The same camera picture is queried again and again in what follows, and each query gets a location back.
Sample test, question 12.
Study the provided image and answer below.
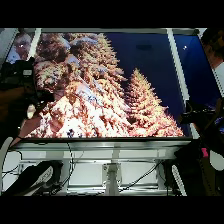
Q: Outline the brown garment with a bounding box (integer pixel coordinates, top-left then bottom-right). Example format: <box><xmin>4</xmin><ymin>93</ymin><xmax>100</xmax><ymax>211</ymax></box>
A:
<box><xmin>0</xmin><ymin>87</ymin><xmax>32</xmax><ymax>135</ymax></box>

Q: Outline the black garment with pink label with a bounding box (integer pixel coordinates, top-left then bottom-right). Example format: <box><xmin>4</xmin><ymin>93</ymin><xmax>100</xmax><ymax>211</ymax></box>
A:
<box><xmin>173</xmin><ymin>146</ymin><xmax>212</xmax><ymax>175</ymax></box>

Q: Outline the red garment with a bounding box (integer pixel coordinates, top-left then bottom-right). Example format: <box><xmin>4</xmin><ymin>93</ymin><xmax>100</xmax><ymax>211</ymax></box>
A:
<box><xmin>205</xmin><ymin>43</ymin><xmax>224</xmax><ymax>69</ymax></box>

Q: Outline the black and yellow checked garment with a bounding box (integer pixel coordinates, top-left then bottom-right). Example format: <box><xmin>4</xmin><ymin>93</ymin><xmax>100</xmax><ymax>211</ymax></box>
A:
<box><xmin>201</xmin><ymin>28</ymin><xmax>224</xmax><ymax>51</ymax></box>

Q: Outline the silver frame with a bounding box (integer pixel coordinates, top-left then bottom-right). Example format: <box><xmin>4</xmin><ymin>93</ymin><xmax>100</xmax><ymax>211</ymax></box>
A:
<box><xmin>0</xmin><ymin>138</ymin><xmax>201</xmax><ymax>197</ymax></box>

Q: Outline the black cable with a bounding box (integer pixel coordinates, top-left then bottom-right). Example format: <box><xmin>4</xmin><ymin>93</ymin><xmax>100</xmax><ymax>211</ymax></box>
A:
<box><xmin>59</xmin><ymin>142</ymin><xmax>76</xmax><ymax>189</ymax></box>
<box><xmin>120</xmin><ymin>161</ymin><xmax>162</xmax><ymax>192</ymax></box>

